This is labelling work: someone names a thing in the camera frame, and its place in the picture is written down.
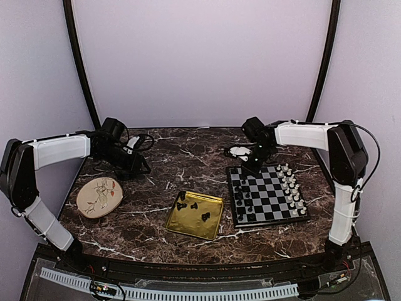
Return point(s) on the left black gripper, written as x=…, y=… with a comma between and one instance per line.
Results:
x=134, y=166

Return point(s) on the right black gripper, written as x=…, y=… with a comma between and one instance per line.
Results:
x=252, y=170

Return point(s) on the black silver chess board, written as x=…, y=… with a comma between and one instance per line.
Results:
x=268, y=199

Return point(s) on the gold square tray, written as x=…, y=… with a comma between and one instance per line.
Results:
x=205, y=230

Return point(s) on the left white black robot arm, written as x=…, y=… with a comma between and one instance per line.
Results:
x=27, y=164

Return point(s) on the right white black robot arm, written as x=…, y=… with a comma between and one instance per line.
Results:
x=348, y=161

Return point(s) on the white chess pieces row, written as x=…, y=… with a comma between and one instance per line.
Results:
x=290, y=187

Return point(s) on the pile of black chess pieces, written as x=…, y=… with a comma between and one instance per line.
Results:
x=193, y=207

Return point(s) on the dark blue mug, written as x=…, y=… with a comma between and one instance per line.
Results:
x=122, y=175

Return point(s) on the round painted wooden plate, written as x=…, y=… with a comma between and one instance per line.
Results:
x=99, y=197

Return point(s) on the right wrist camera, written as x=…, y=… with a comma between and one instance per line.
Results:
x=237, y=152

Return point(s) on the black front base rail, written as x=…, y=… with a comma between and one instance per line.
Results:
x=197, y=266

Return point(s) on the white slotted cable duct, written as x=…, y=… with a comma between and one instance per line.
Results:
x=153, y=290

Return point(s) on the right black frame post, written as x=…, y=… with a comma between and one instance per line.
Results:
x=325, y=60

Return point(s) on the black frame post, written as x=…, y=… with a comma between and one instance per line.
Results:
x=325, y=60
x=79, y=64

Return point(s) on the left black frame post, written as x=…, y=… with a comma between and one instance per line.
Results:
x=79, y=64

